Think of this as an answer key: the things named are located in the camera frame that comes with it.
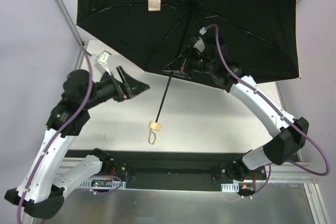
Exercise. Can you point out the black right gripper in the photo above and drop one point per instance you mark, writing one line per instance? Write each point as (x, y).
(185, 63)

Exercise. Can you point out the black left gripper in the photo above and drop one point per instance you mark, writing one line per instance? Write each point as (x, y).
(122, 83)

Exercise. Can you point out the beige folding umbrella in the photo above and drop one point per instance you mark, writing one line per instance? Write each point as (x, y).
(258, 36)

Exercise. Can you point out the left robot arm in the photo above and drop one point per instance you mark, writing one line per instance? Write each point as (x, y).
(42, 193)

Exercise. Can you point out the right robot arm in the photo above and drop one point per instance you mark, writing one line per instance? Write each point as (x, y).
(282, 126)

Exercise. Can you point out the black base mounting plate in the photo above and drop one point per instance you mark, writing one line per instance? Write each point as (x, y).
(171, 170)

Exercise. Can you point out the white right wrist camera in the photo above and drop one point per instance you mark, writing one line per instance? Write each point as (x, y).
(199, 40)

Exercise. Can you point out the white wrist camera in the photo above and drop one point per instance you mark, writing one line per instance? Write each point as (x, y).
(199, 40)
(100, 62)

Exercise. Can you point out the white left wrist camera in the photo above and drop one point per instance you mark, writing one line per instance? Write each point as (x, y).
(100, 62)

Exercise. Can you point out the left white cable duct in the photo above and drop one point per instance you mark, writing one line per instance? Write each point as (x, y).
(102, 184)

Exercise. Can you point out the white cable duct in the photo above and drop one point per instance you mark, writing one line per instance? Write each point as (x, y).
(230, 188)
(102, 184)

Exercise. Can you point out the right white cable duct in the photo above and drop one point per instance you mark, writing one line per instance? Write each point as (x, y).
(230, 188)

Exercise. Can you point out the left aluminium frame post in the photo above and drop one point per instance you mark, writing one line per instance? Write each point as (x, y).
(69, 22)

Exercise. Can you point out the aluminium front rail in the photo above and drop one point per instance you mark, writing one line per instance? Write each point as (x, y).
(288, 173)

